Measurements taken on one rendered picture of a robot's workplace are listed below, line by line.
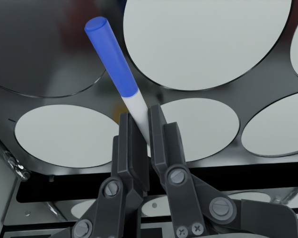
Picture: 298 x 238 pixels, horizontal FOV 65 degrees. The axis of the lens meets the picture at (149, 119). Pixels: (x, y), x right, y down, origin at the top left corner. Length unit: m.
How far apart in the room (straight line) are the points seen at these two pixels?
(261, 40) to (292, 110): 0.09
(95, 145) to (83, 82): 0.08
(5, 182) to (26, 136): 0.11
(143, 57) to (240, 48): 0.06
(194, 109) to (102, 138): 0.09
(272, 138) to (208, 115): 0.08
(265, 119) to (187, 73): 0.09
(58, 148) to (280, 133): 0.22
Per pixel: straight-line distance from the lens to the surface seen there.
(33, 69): 0.18
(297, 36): 0.19
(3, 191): 0.34
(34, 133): 0.24
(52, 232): 0.32
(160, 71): 0.17
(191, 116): 0.21
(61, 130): 0.22
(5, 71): 0.19
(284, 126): 0.26
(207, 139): 0.24
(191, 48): 0.16
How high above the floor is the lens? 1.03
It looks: 41 degrees down
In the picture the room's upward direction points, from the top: 176 degrees clockwise
